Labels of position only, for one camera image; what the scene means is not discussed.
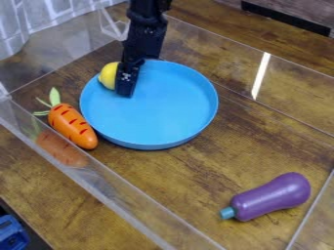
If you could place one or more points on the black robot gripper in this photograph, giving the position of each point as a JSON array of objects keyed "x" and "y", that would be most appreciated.
[{"x": 143, "y": 43}]

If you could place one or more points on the yellow toy lemon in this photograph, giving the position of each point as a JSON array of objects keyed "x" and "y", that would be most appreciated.
[{"x": 107, "y": 75}]

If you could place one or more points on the blue round tray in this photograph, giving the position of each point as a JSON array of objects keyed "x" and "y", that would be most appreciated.
[{"x": 171, "y": 108}]

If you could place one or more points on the orange toy carrot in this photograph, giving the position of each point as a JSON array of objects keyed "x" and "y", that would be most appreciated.
[{"x": 67, "y": 121}]

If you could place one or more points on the purple toy eggplant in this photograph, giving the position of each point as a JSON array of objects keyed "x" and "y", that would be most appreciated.
[{"x": 283, "y": 193}]

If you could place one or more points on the blue plastic crate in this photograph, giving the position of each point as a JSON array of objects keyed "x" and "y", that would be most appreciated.
[{"x": 13, "y": 236}]

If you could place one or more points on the clear acrylic corner bracket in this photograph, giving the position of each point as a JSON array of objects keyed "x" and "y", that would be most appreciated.
[{"x": 115, "y": 29}]

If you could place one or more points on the clear acrylic barrier wall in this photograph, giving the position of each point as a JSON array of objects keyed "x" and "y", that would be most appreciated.
[{"x": 154, "y": 200}]

